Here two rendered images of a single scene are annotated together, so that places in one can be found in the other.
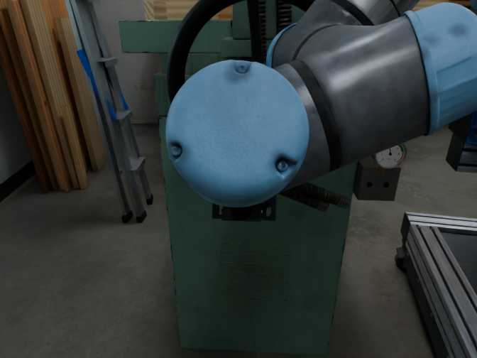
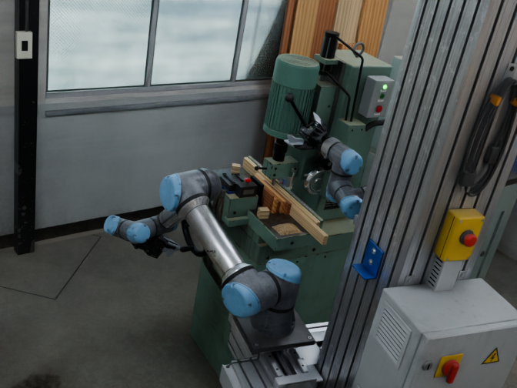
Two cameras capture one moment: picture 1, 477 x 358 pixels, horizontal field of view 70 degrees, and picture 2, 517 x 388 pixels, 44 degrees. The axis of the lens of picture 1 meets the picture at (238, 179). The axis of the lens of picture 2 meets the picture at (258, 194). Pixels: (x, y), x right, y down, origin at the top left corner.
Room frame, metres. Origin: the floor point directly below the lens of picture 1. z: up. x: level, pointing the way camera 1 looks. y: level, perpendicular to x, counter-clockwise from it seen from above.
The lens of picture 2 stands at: (-0.74, -1.98, 2.16)
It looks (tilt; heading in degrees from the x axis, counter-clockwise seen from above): 27 degrees down; 51
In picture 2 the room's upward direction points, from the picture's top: 11 degrees clockwise
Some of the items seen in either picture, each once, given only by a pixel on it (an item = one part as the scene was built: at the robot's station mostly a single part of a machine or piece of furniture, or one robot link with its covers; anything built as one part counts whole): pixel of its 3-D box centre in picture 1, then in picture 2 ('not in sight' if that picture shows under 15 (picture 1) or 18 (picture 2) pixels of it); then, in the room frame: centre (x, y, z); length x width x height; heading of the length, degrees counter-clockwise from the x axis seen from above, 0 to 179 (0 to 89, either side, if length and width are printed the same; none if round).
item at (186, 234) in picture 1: (256, 202); (271, 292); (1.00, -0.06, 0.36); 0.58 x 0.45 x 0.71; 176
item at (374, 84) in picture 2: not in sight; (375, 96); (1.19, -0.21, 1.40); 0.10 x 0.06 x 0.16; 176
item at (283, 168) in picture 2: not in sight; (280, 168); (0.90, -0.06, 1.03); 0.14 x 0.07 x 0.09; 176
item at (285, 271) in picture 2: not in sight; (280, 282); (0.45, -0.70, 0.98); 0.13 x 0.12 x 0.14; 9
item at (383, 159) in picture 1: (386, 155); not in sight; (0.65, -0.30, 0.65); 0.06 x 0.04 x 0.08; 86
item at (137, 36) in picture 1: (271, 35); (251, 206); (0.77, -0.07, 0.87); 0.61 x 0.30 x 0.06; 86
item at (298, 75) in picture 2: not in sight; (291, 97); (0.88, -0.05, 1.35); 0.18 x 0.18 x 0.31
